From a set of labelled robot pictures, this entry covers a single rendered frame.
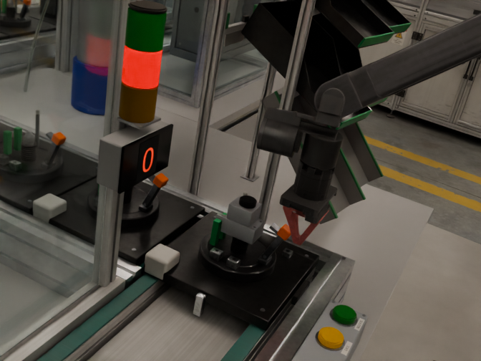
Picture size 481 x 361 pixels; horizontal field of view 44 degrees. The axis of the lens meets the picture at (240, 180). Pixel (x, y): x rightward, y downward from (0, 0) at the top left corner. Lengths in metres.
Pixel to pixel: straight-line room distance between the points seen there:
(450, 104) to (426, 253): 3.66
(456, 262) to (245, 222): 0.66
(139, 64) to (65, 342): 0.41
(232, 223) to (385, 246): 0.55
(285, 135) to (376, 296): 0.50
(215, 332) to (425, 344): 0.43
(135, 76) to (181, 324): 0.43
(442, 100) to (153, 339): 4.35
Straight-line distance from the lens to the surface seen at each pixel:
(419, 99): 5.17
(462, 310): 1.38
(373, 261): 1.42
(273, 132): 0.93
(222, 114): 2.04
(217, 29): 1.20
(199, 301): 1.01
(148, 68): 0.81
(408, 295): 1.35
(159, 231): 1.14
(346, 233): 1.50
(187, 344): 0.99
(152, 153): 0.88
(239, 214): 1.03
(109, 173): 0.84
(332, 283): 1.12
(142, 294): 1.03
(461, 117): 5.13
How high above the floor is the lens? 1.58
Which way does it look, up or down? 27 degrees down
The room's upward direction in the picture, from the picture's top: 11 degrees clockwise
